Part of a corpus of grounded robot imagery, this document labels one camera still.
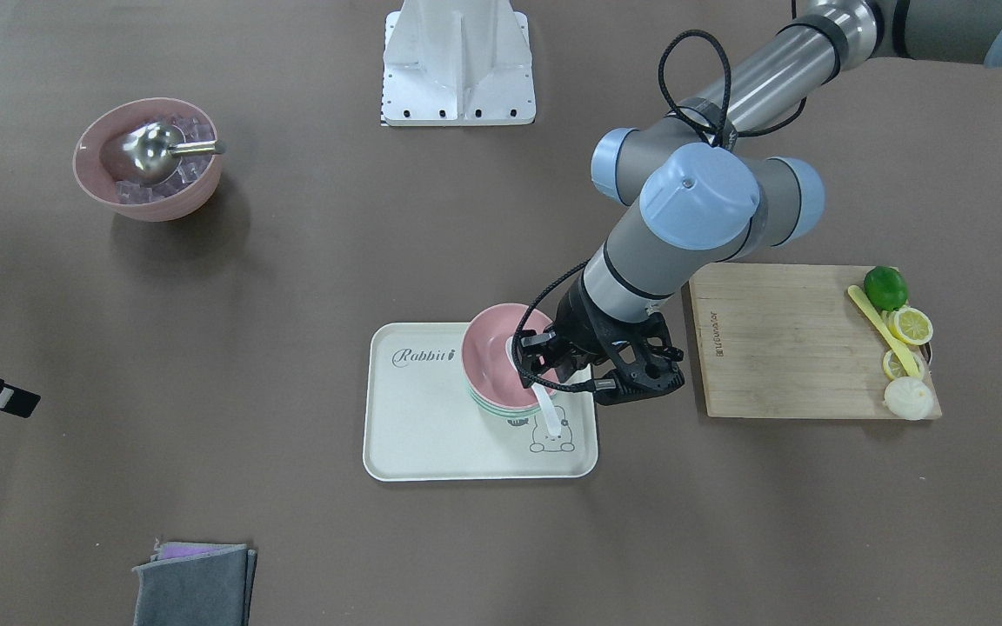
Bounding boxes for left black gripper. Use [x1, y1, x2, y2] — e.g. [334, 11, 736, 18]
[514, 278, 639, 390]

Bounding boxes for small pink bowl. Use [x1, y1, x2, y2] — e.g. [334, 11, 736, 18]
[461, 303, 537, 409]

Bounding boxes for white ceramic spoon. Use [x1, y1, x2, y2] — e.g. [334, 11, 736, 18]
[505, 336, 562, 437]

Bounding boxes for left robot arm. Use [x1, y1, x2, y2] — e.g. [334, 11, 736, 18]
[505, 1, 1002, 405]

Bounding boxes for large pink ice bowl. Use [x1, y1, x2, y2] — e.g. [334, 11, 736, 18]
[72, 97, 224, 223]

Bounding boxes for stacked green bowls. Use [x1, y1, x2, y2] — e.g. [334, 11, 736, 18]
[466, 382, 541, 420]

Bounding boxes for white rabbit tray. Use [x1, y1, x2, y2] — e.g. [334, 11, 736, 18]
[362, 323, 599, 483]

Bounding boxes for bamboo cutting board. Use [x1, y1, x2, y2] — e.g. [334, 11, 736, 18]
[688, 262, 893, 420]

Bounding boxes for purple cloth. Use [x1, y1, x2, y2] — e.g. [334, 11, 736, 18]
[150, 542, 247, 562]

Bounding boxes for metal ice scoop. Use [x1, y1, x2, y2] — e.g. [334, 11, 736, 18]
[116, 122, 226, 185]

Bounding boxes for clear ice cubes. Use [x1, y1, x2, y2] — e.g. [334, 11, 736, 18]
[104, 114, 217, 203]

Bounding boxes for grey folded cloth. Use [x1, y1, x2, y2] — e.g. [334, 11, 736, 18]
[132, 546, 257, 625]

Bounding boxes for yellow plastic knife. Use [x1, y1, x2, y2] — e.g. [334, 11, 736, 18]
[846, 284, 924, 379]

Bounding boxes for green lime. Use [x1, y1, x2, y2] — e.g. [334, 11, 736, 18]
[863, 266, 910, 310]

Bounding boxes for lemon slice lower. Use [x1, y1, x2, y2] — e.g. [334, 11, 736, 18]
[880, 350, 929, 381]

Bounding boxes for lemon slice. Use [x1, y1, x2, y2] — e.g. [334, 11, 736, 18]
[880, 350, 929, 381]
[884, 305, 934, 346]

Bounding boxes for lemon slice upper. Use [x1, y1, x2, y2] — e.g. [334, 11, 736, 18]
[884, 305, 934, 346]

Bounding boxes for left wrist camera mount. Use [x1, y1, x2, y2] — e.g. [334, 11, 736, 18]
[592, 312, 685, 407]

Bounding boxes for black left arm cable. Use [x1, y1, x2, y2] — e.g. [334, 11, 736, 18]
[510, 29, 811, 395]

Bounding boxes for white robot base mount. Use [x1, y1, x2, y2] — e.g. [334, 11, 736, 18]
[379, 1, 537, 127]

